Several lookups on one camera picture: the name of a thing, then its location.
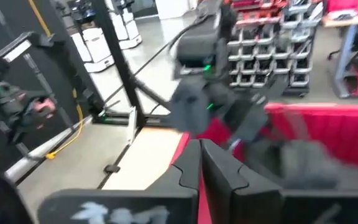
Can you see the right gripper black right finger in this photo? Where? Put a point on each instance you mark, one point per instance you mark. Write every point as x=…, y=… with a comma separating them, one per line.
x=244, y=199

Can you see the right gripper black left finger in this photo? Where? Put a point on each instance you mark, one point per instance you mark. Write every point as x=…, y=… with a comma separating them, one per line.
x=166, y=202

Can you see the black rubber slide sandal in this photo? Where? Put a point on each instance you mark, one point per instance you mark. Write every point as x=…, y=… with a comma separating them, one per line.
x=294, y=165

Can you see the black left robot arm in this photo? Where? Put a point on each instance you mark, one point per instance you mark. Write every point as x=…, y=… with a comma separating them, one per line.
x=197, y=46

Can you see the red plastic bin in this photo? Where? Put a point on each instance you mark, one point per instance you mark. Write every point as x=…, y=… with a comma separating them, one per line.
x=337, y=133

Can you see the small black foot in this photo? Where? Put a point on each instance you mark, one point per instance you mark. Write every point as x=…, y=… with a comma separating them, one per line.
x=112, y=168

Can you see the storage shelf with bins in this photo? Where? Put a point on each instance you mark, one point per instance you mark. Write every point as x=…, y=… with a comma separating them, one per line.
x=275, y=53

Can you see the wooden desk with grey leg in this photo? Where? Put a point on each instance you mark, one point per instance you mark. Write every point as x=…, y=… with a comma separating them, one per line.
x=345, y=62

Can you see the white cabinet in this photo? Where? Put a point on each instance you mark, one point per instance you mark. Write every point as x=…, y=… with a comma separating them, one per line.
x=172, y=7

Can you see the white machine housing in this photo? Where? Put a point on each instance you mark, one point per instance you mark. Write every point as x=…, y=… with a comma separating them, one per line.
x=129, y=31
x=95, y=46

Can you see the red boxes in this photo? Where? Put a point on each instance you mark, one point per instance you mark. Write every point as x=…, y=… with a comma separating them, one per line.
x=346, y=4

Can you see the black device with pink part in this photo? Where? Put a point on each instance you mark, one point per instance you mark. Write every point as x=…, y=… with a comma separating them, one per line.
x=14, y=102

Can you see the silver rail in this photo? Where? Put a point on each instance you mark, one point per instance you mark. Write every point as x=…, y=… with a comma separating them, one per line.
x=36, y=152

